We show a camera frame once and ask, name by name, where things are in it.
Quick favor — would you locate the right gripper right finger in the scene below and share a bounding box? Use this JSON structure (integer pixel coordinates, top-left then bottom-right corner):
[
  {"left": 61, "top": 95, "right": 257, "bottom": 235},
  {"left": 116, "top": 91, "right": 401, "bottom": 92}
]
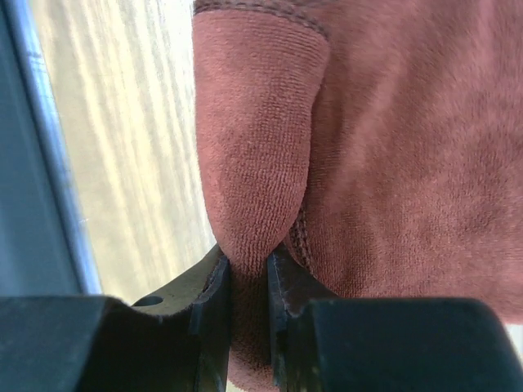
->
[{"left": 267, "top": 247, "right": 522, "bottom": 392}]

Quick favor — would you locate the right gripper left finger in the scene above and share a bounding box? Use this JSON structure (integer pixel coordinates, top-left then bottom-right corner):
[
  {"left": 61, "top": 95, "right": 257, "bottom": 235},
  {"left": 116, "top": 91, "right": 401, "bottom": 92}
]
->
[{"left": 1, "top": 247, "right": 230, "bottom": 391}]

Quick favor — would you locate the brown towel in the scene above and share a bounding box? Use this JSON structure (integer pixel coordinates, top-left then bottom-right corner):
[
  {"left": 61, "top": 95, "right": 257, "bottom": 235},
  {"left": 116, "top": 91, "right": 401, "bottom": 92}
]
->
[{"left": 193, "top": 1, "right": 522, "bottom": 391}]

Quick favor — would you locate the aluminium frame rail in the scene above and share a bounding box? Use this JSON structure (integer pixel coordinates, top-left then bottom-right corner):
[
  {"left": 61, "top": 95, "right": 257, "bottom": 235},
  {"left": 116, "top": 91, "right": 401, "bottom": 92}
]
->
[{"left": 1, "top": 1, "right": 101, "bottom": 296}]

